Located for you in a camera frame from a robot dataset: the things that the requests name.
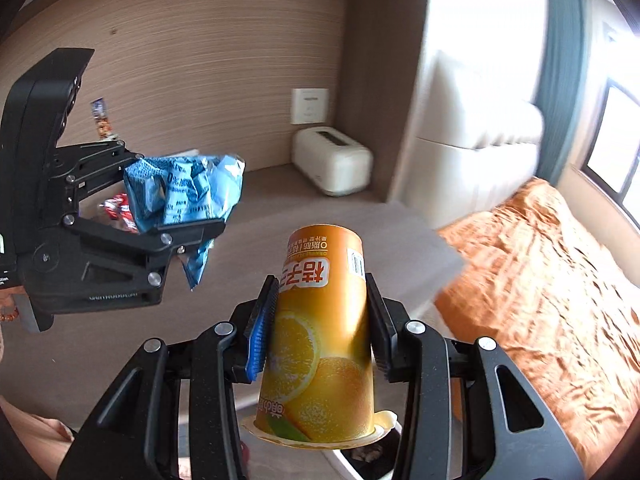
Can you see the cream padded headboard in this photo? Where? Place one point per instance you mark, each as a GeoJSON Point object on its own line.
{"type": "Point", "coordinates": [473, 130]}

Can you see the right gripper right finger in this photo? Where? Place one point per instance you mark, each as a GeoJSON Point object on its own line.
{"type": "Point", "coordinates": [508, 430]}

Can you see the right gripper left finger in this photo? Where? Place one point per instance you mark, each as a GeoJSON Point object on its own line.
{"type": "Point", "coordinates": [132, 432]}

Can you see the white square trash bin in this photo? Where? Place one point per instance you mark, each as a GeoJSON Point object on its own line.
{"type": "Point", "coordinates": [374, 461]}

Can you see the white wall socket plate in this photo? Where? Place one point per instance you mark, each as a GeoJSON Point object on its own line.
{"type": "Point", "coordinates": [309, 106]}

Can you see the orange bed blanket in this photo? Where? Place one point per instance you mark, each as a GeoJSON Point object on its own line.
{"type": "Point", "coordinates": [555, 300]}

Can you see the orange juice cup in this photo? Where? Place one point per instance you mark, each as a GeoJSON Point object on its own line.
{"type": "Point", "coordinates": [317, 388]}

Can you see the colourful cartoon wall stickers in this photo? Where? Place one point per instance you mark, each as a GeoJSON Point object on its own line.
{"type": "Point", "coordinates": [103, 124]}

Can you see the blue snack bag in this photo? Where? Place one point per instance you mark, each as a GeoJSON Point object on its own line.
{"type": "Point", "coordinates": [163, 191]}

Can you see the red white snack bag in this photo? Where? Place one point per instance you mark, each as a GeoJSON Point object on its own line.
{"type": "Point", "coordinates": [115, 212]}

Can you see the white ribbed tissue box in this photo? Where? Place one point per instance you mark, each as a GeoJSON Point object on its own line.
{"type": "Point", "coordinates": [335, 163]}

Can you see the window with dark frame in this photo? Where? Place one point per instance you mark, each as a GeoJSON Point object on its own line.
{"type": "Point", "coordinates": [612, 160]}

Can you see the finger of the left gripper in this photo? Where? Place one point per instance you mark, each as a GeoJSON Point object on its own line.
{"type": "Point", "coordinates": [81, 170]}
{"type": "Point", "coordinates": [80, 265]}

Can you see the grey-green curtain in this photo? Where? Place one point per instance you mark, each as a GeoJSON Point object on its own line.
{"type": "Point", "coordinates": [561, 84]}

